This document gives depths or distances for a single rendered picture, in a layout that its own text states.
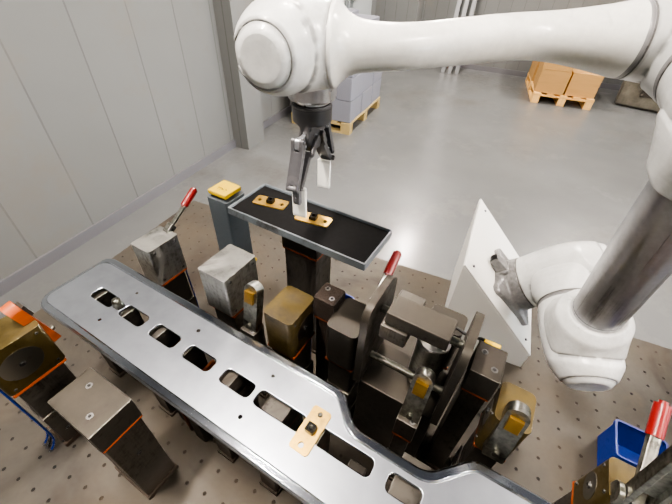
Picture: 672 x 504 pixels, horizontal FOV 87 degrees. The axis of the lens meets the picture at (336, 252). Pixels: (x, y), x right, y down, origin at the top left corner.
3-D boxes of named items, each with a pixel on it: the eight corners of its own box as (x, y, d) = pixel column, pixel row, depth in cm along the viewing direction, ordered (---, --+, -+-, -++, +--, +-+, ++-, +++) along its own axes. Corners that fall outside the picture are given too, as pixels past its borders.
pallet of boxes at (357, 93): (329, 97, 503) (331, 5, 433) (379, 106, 482) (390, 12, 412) (291, 123, 427) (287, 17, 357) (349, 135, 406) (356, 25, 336)
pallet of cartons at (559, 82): (582, 88, 588) (606, 36, 540) (590, 111, 500) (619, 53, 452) (525, 79, 613) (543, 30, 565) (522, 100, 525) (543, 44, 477)
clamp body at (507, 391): (439, 488, 83) (491, 416, 59) (452, 446, 90) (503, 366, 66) (467, 505, 81) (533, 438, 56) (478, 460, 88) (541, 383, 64)
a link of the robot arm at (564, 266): (536, 272, 115) (617, 250, 100) (545, 324, 104) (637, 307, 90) (512, 246, 107) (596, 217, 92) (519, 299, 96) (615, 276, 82)
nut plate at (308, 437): (306, 458, 59) (305, 455, 58) (287, 445, 61) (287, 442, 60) (332, 415, 65) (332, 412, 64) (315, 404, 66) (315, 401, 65)
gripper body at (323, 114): (321, 110, 61) (321, 160, 68) (339, 96, 67) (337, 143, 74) (283, 103, 63) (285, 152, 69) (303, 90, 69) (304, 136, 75)
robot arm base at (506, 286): (488, 239, 111) (505, 232, 108) (522, 283, 119) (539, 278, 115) (486, 282, 99) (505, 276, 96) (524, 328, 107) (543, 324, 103)
